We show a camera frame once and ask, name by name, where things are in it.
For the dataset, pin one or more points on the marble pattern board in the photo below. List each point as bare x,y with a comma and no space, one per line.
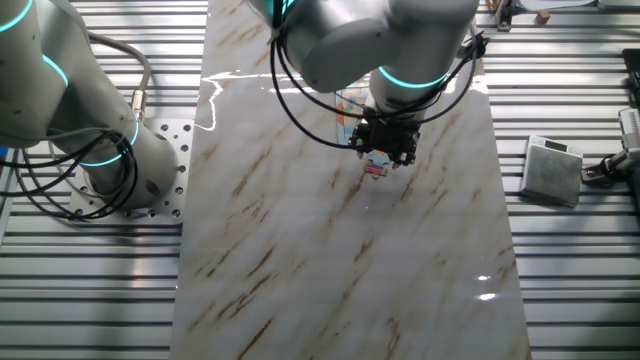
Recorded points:
300,250

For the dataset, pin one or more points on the silver digital scale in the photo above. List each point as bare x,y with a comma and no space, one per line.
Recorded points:
550,175

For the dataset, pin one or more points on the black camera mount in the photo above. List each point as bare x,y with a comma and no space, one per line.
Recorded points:
600,172

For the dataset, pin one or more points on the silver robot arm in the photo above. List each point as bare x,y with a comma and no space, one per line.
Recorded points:
50,90

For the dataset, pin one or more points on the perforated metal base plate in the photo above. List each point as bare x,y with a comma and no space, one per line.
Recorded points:
172,135

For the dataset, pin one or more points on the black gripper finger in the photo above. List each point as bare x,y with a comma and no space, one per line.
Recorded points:
362,152
405,157

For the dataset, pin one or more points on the small silver camera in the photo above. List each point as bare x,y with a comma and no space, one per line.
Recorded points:
631,127

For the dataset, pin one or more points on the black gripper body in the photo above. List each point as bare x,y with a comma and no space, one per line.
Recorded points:
390,137

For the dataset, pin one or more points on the black box-shaped device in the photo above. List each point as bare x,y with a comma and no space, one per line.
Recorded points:
632,75

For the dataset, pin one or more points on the metal pole with black clamp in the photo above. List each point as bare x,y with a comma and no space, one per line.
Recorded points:
505,15

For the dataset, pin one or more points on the small wooden block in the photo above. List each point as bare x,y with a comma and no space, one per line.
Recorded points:
543,18

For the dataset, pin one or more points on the colourful puzzle piece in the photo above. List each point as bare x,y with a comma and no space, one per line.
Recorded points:
377,170

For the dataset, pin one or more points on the vehicle picture puzzle board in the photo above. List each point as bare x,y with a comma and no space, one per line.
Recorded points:
345,120

